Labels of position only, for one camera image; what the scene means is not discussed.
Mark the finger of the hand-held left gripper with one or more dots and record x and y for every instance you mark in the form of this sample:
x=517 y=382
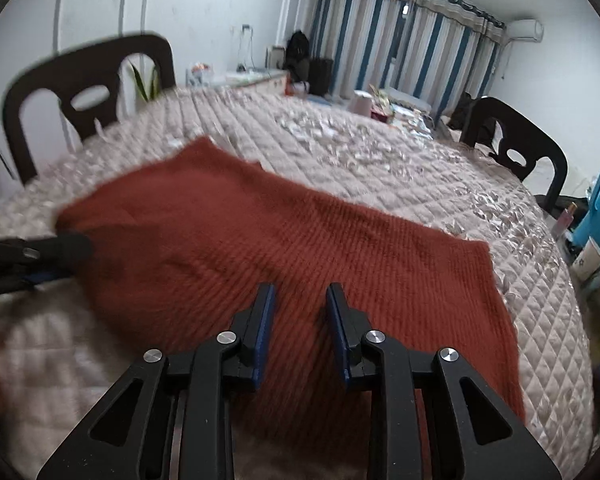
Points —
x=40 y=278
x=60 y=247

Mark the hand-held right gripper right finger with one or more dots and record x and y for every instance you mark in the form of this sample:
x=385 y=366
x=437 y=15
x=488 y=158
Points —
x=339 y=340

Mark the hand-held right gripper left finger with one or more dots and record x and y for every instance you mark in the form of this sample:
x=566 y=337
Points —
x=262 y=342

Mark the rust red knitted sweater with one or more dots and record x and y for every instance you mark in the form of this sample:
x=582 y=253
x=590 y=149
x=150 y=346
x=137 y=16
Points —
x=280 y=240

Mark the dark wooden chair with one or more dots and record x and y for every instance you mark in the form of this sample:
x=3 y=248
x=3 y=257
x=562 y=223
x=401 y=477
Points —
x=530 y=130
x=45 y=75

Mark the green potted plant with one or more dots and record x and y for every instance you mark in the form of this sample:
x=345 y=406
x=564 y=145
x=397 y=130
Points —
x=142 y=82

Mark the pink quilted blanket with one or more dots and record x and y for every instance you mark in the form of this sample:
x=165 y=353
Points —
x=430 y=170

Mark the white plastic container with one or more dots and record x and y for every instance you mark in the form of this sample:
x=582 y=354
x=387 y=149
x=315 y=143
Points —
x=361 y=102

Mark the pile of papers and packets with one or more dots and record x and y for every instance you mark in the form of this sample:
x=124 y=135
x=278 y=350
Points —
x=410 y=110

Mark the small pink bottle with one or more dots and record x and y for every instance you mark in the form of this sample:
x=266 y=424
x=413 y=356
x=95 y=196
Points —
x=566 y=220

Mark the dark bag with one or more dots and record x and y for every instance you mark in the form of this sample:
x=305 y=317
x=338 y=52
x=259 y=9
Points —
x=461 y=110

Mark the white low cabinet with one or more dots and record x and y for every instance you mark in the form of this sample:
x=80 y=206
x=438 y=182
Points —
x=260 y=80

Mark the white paper cup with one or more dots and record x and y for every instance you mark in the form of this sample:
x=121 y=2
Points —
x=587 y=260

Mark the black suitcase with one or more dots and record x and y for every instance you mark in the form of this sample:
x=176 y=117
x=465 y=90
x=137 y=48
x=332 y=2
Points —
x=321 y=77

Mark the black backpack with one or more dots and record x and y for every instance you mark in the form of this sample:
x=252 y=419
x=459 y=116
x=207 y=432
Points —
x=297 y=55

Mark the blue striped curtain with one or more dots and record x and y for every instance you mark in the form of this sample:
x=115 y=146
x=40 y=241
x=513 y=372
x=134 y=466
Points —
x=365 y=35

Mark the white air conditioner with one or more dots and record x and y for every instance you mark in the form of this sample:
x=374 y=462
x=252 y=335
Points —
x=524 y=30

